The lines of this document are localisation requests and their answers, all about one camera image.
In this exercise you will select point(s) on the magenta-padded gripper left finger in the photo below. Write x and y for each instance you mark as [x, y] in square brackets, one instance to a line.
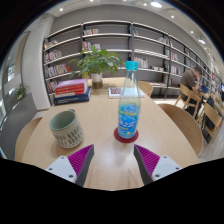
[58, 166]

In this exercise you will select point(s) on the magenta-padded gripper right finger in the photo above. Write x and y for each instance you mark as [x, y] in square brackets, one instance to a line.
[166, 165]

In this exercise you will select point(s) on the clear bottle with blue cap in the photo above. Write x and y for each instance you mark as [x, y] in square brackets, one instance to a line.
[129, 110]

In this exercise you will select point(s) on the patterned ceramic mug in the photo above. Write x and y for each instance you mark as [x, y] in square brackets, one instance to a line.
[66, 130]

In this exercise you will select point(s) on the wooden chair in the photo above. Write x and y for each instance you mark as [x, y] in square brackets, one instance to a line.
[25, 136]
[185, 125]
[146, 87]

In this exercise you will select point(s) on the flat round red coaster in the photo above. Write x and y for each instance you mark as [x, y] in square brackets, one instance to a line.
[125, 140]

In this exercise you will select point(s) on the group of wooden chairs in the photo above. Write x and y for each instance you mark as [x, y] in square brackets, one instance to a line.
[210, 115]

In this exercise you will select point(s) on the dark blue book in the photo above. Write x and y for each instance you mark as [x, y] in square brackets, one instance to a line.
[71, 99]

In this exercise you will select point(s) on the red book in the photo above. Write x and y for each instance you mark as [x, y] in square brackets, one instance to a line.
[70, 92]

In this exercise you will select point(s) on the pink book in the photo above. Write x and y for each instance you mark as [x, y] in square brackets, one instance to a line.
[70, 85]

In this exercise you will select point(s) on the small potted plant by window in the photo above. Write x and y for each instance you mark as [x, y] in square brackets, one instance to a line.
[21, 91]

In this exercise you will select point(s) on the person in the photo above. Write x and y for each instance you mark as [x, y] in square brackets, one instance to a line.
[188, 80]

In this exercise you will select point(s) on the white magazine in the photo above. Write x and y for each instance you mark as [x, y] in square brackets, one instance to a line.
[114, 92]

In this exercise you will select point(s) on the green potted plant in vase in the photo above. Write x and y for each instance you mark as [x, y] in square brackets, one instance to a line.
[96, 63]

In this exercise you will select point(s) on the grey shelf unit with books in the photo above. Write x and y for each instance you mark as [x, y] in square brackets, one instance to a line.
[110, 41]

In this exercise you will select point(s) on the ceiling lights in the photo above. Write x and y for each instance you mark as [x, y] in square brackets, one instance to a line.
[156, 4]

